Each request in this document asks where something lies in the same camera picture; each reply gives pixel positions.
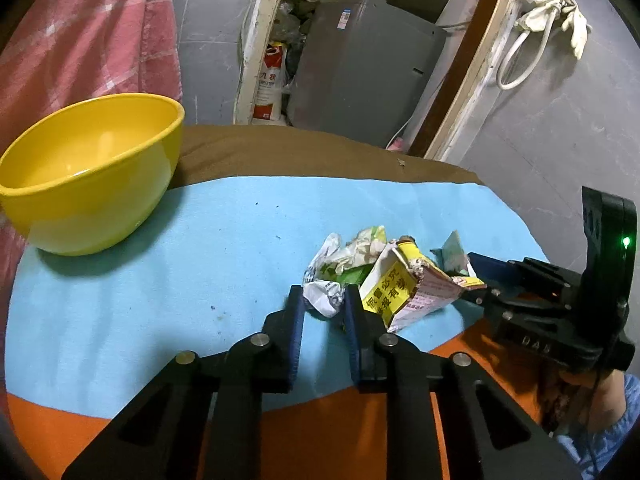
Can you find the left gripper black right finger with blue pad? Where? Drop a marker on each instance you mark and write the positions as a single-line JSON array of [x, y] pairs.
[[445, 417]]

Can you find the colourful snack wrapper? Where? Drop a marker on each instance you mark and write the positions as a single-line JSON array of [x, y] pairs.
[[337, 265]]

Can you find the grey refrigerator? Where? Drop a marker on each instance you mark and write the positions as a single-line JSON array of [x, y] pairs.
[[363, 69]]

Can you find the yellow plastic bowl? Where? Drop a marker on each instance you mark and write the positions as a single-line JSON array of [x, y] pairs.
[[85, 177]]

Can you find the brown table cover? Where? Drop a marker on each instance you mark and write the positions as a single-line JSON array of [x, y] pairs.
[[215, 152]]

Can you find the blue orange table cloth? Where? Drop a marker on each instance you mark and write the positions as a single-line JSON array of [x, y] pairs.
[[85, 334]]

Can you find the person's right hand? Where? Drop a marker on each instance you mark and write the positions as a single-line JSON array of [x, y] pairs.
[[589, 400]]

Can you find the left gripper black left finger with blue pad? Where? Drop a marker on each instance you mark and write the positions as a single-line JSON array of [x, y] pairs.
[[199, 417]]

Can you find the red white sack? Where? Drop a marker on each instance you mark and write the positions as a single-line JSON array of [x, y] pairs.
[[271, 81]]

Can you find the pink checked cloth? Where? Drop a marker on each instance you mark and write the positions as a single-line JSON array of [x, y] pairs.
[[68, 51]]

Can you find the yellow pink paper box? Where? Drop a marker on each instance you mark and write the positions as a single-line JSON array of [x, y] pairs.
[[405, 285]]

